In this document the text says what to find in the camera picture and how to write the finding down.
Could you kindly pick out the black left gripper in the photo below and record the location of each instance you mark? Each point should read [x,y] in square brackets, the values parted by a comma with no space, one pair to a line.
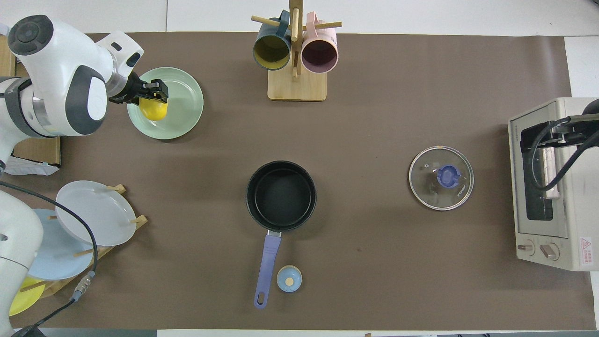
[131,89]

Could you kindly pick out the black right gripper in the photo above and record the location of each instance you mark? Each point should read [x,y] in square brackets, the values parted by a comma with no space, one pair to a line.
[538,133]

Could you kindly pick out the glass lid with blue knob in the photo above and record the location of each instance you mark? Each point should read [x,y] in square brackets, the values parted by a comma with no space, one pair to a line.
[449,175]

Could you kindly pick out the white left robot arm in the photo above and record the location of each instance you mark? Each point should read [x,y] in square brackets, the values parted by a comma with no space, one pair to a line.
[61,70]

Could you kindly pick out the pale green plate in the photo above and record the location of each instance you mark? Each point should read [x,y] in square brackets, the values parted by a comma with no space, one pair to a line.
[185,103]

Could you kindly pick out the wooden plate rack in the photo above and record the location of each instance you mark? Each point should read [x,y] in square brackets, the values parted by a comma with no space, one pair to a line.
[139,219]

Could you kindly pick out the pale grey plate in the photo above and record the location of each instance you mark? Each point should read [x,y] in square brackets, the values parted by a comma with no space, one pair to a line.
[96,213]

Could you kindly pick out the light blue plate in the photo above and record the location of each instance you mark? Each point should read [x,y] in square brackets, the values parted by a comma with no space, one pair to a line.
[56,262]

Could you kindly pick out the yellow plate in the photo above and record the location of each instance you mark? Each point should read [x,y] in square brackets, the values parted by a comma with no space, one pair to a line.
[23,302]

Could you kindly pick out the cream toaster oven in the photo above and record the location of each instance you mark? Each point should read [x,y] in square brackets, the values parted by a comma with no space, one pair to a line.
[575,210]

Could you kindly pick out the dark teal mug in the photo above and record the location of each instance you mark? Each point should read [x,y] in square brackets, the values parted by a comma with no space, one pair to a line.
[271,49]

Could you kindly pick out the wooden mug tree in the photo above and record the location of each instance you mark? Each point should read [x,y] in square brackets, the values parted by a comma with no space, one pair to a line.
[297,89]

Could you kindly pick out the crumpled white paper bag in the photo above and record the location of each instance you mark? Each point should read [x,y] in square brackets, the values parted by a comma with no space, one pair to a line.
[28,167]

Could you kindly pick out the light wooden board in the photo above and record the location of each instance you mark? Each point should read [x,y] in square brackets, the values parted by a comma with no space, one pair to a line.
[5,61]

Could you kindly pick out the pink ribbed mug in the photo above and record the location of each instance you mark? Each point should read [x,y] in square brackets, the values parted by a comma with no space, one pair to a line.
[319,54]

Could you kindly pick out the brown table mat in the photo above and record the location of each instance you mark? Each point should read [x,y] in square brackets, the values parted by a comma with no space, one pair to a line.
[374,93]

